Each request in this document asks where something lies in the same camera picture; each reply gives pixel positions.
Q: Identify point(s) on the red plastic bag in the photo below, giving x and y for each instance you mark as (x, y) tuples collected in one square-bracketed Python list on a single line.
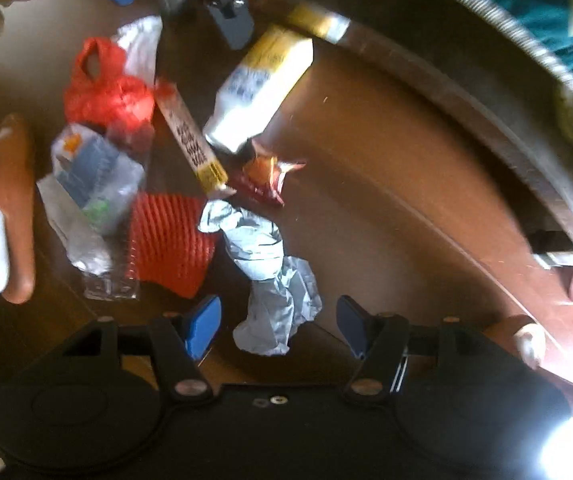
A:
[(116, 95)]

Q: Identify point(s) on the clear plastic packet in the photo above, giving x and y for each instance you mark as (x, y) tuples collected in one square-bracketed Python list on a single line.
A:
[(91, 170)]

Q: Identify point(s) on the clear plastic wrapper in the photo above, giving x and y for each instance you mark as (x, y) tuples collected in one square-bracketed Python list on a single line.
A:
[(109, 285)]

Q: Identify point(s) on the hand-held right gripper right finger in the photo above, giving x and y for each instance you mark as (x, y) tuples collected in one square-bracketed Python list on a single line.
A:
[(354, 327)]

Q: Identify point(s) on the white yellow sachet stick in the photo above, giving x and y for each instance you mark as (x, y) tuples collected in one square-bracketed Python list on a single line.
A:
[(186, 135)]

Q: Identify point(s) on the red foam mesh net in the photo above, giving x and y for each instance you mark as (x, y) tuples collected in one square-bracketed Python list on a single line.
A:
[(166, 245)]

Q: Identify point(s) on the yellow white milk carton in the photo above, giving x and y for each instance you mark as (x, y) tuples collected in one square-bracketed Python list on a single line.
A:
[(251, 90)]

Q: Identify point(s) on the round metal rimmed base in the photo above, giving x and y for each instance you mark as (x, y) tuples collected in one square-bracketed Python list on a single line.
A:
[(526, 160)]

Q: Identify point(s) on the white plastic bag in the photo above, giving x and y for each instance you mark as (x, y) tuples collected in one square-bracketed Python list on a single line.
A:
[(141, 45)]

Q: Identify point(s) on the yellow white packet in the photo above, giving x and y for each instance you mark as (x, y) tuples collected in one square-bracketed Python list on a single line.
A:
[(316, 22)]

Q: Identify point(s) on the crumpled white paper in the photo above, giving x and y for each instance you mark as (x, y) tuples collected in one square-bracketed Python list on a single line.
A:
[(266, 280)]

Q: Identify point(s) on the red orange snack wrapper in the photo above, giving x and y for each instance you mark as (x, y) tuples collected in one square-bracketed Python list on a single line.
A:
[(266, 175)]

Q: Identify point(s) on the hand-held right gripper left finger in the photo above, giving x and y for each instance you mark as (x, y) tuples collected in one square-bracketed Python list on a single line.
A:
[(204, 327)]

